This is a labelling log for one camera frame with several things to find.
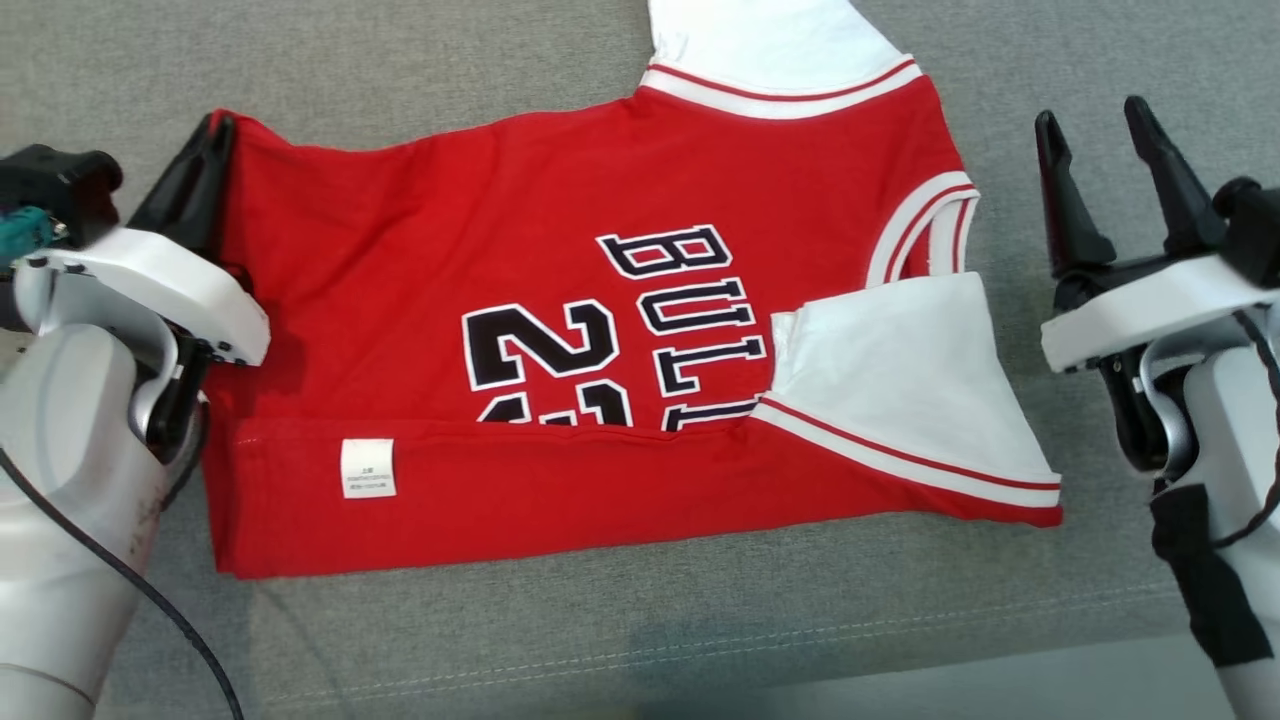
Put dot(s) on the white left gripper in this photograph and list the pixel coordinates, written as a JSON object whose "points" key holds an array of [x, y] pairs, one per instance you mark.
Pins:
{"points": [[170, 280]]}

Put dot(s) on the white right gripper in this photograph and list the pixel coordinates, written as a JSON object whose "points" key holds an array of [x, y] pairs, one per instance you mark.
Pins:
{"points": [[1150, 305]]}

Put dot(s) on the red Bulls jersey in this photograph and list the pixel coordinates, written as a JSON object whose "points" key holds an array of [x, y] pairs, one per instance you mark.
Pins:
{"points": [[450, 240]]}

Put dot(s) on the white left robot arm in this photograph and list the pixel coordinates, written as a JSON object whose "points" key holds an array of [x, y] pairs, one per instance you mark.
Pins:
{"points": [[60, 500]]}

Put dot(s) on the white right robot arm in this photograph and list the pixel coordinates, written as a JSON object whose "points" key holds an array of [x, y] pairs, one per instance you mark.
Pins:
{"points": [[1245, 430]]}

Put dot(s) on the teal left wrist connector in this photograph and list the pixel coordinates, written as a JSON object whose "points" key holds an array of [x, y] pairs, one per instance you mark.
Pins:
{"points": [[22, 232]]}

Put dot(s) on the grey fabric sofa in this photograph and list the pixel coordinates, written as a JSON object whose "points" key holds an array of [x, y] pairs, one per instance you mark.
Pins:
{"points": [[640, 640]]}

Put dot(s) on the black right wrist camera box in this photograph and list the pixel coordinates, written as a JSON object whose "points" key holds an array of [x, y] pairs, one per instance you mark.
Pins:
{"points": [[1255, 230]]}

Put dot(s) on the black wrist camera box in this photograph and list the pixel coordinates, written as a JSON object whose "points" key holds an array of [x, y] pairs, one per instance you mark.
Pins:
{"points": [[55, 180], [1255, 230]]}

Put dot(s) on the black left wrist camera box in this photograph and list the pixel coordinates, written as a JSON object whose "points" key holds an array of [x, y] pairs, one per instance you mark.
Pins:
{"points": [[55, 180]]}

